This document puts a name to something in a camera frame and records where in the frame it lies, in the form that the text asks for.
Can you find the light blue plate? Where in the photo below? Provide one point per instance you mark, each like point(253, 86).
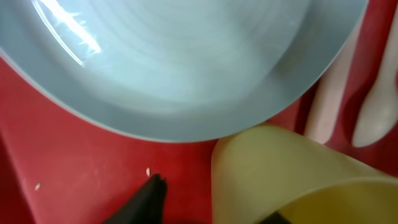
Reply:
point(174, 71)

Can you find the yellow plastic cup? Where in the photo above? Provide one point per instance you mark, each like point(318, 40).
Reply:
point(267, 171)

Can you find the white plastic fork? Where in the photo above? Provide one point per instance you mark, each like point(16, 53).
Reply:
point(326, 103)

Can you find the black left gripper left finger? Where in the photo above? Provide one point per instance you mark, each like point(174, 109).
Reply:
point(145, 206)

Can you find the red serving tray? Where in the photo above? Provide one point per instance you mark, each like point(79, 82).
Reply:
point(57, 168)

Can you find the white plastic spoon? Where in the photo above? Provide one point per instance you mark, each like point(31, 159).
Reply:
point(378, 113)

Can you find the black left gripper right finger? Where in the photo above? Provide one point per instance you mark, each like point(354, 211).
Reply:
point(275, 218)

